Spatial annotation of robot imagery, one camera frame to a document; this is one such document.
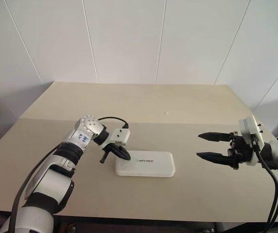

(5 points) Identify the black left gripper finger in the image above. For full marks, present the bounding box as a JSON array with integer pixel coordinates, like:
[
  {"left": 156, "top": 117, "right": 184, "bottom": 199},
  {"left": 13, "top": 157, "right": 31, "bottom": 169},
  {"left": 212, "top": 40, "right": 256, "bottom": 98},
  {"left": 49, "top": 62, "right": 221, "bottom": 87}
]
[
  {"left": 114, "top": 146, "right": 131, "bottom": 161},
  {"left": 99, "top": 148, "right": 110, "bottom": 164}
]

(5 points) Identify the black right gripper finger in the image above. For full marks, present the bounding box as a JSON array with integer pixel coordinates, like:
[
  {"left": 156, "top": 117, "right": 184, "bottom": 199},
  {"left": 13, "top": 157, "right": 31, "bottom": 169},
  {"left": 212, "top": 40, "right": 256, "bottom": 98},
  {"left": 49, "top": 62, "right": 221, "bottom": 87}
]
[
  {"left": 197, "top": 132, "right": 234, "bottom": 143},
  {"left": 196, "top": 151, "right": 233, "bottom": 168}
]

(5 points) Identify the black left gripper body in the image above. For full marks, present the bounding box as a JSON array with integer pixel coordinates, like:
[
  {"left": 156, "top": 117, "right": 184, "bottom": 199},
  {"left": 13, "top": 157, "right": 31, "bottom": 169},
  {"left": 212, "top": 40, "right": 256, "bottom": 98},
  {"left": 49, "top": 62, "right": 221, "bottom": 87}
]
[{"left": 104, "top": 143, "right": 126, "bottom": 156}]

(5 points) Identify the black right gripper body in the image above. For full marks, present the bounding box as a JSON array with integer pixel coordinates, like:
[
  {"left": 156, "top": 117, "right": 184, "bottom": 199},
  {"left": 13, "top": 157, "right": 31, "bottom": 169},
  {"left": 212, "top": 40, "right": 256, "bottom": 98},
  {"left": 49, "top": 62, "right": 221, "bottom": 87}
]
[{"left": 227, "top": 131, "right": 254, "bottom": 170}]

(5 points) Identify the white rectangular box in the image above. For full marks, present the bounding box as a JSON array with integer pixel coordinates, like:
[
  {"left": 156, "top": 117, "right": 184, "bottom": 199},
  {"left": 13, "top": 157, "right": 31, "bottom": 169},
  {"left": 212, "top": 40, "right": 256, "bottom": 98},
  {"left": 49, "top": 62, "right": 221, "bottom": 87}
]
[{"left": 115, "top": 150, "right": 176, "bottom": 178}]

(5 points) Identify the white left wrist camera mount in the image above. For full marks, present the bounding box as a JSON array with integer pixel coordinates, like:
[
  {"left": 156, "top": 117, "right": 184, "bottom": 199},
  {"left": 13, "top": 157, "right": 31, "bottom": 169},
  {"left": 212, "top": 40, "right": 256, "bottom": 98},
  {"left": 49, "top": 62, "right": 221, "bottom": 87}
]
[{"left": 99, "top": 128, "right": 131, "bottom": 150}]

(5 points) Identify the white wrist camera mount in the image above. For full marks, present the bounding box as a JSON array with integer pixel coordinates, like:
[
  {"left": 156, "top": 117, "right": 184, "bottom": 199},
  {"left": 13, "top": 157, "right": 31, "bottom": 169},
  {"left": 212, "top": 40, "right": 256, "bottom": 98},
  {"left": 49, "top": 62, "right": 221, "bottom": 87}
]
[
  {"left": 99, "top": 128, "right": 131, "bottom": 150},
  {"left": 238, "top": 116, "right": 265, "bottom": 167}
]

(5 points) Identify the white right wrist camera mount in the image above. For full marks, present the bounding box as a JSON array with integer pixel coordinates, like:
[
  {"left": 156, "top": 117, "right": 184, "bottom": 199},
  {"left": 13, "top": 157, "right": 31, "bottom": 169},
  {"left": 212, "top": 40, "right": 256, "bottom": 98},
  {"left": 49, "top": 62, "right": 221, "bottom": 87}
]
[{"left": 238, "top": 116, "right": 265, "bottom": 167}]

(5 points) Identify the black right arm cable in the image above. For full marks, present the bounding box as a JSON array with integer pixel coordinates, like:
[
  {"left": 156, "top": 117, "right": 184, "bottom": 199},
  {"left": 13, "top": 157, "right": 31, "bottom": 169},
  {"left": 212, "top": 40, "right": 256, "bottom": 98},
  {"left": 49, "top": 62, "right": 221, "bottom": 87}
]
[{"left": 250, "top": 133, "right": 278, "bottom": 233}]

